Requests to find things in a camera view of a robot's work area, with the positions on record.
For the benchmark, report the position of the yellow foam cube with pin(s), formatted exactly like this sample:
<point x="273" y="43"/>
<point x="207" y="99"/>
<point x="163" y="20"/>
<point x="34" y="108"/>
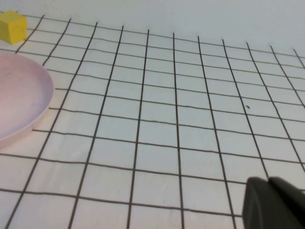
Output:
<point x="13" y="27"/>

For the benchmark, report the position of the white black-grid table mat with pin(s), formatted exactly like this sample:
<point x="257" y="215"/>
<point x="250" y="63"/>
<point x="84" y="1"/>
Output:
<point x="166" y="119"/>

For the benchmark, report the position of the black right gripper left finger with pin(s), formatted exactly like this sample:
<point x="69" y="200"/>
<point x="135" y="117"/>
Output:
<point x="259" y="207"/>

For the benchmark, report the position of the pale pink round plate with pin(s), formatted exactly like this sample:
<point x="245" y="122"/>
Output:
<point x="21" y="95"/>

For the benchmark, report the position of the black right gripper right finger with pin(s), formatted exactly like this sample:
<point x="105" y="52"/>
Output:
<point x="290" y="198"/>

